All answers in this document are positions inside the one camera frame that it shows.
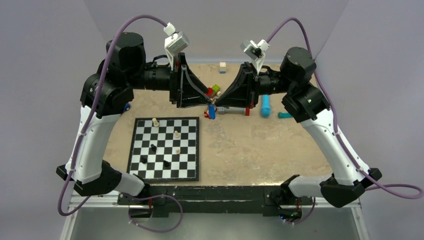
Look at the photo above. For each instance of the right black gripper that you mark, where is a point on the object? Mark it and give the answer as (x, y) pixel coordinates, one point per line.
(244, 91)

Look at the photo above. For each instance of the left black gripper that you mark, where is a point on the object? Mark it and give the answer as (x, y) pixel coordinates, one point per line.
(185, 80)

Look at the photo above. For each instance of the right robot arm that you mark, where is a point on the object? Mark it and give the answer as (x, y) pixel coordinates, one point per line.
(310, 108)

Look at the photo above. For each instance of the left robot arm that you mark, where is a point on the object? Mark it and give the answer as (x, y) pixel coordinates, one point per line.
(103, 98)

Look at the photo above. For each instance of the grey red toy bolt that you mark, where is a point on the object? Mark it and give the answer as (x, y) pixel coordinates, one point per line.
(233, 110)

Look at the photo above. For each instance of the colourful toy brick car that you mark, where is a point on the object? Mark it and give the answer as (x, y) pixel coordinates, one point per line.
(213, 91)

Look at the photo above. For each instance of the light blue cylinder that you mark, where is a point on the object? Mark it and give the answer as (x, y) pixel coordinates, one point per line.
(265, 109)

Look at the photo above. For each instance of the white blue small cube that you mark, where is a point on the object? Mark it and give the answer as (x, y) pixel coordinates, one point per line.
(222, 67)

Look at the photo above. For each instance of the white chess piece top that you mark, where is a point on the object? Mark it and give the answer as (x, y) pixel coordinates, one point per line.
(155, 122)

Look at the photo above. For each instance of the teal curved piece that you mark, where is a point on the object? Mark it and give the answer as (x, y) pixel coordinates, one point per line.
(284, 115)

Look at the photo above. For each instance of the black white chessboard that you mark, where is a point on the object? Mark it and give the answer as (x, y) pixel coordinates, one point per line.
(184, 167)

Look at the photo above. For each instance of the black chess piece upper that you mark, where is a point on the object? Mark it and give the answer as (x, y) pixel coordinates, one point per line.
(153, 148)

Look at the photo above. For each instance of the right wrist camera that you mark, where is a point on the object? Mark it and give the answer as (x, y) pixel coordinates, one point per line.
(256, 51)

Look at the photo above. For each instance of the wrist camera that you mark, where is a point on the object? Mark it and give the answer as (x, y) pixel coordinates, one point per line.
(256, 51)
(175, 43)

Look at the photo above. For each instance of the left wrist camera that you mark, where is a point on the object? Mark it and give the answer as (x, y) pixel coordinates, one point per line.
(175, 43)

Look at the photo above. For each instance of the black base frame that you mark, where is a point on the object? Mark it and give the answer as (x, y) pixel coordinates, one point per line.
(267, 200)

